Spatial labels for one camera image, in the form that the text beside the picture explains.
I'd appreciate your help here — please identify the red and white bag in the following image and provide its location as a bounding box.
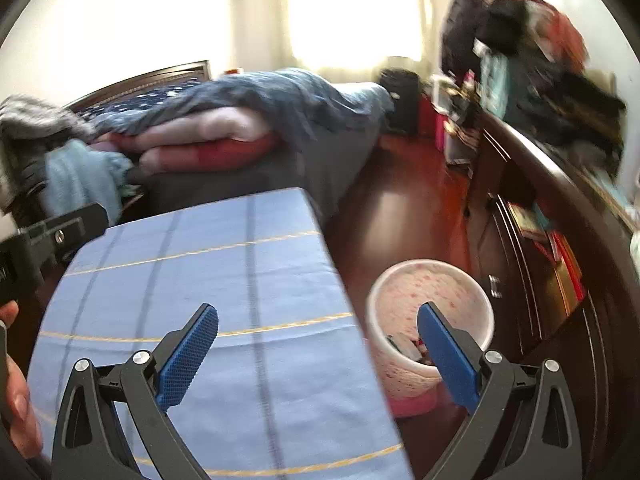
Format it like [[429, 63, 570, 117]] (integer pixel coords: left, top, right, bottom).
[[385, 332, 432, 367]]

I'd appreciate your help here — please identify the dark wooden headboard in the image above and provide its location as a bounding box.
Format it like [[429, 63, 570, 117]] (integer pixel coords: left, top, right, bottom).
[[65, 60, 212, 117]]

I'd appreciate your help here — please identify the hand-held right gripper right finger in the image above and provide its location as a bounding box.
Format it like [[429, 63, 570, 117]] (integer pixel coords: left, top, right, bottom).
[[416, 301, 586, 480]]

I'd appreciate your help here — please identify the pile of mixed clothes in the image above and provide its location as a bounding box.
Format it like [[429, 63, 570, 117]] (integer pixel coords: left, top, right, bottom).
[[475, 0, 589, 87]]

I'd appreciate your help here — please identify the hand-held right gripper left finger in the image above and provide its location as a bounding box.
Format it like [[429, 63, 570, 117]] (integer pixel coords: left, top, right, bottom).
[[51, 302, 220, 480]]

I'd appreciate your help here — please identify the teal printed box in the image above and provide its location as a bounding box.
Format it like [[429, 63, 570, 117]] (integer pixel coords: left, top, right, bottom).
[[479, 52, 512, 117]]

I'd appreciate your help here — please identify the red folder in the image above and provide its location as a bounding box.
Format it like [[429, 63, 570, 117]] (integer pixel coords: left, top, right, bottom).
[[546, 230, 587, 302]]

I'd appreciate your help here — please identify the dark wooden dresser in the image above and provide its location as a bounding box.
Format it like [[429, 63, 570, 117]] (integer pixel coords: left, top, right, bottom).
[[465, 110, 640, 480]]

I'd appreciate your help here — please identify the grey fuzzy blanket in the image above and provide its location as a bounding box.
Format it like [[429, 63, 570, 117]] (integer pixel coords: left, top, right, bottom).
[[0, 94, 94, 212]]

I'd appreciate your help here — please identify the pale pink quilt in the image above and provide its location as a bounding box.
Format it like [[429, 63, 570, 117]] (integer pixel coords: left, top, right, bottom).
[[100, 107, 272, 161]]

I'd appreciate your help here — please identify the pink storage box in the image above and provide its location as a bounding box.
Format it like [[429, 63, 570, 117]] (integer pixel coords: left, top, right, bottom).
[[431, 105, 452, 154]]

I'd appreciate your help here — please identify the blue patterned quilt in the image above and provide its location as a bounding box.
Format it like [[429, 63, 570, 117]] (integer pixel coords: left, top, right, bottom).
[[92, 67, 396, 161]]

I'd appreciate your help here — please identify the stack of folded dark clothes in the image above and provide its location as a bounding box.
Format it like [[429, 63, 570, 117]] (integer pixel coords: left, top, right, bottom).
[[515, 67, 629, 182]]

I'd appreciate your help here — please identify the person's left hand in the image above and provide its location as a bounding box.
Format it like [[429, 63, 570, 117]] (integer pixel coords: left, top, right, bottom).
[[0, 300, 44, 461]]

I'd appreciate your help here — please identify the red quilt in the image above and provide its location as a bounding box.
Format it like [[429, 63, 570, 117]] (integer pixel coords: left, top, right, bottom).
[[107, 132, 282, 174]]

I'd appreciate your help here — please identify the white pink-dotted trash bin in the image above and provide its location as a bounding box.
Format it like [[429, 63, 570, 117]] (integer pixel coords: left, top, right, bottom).
[[365, 258, 496, 418]]

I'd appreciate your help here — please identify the light blue towel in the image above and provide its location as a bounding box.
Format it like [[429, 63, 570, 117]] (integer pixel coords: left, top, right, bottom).
[[42, 139, 137, 227]]

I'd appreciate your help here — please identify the green and red book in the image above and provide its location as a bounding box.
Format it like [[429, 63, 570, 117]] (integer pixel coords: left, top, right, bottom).
[[507, 202, 549, 242]]

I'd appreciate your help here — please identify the black suitcase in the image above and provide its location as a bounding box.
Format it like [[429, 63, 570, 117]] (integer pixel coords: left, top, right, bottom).
[[379, 69, 422, 137]]

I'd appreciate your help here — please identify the black hanging jacket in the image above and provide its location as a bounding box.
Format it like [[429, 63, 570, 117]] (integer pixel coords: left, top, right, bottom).
[[439, 0, 494, 79]]

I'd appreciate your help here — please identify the blue checked tablecloth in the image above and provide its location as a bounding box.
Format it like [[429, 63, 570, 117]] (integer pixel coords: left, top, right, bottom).
[[26, 186, 416, 480]]

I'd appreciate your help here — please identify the bright curtained window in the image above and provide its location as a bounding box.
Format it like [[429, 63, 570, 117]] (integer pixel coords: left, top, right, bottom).
[[286, 0, 427, 67]]

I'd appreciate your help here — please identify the bed with grey sheet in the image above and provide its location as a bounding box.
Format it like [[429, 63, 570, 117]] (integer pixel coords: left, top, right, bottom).
[[65, 60, 397, 233]]

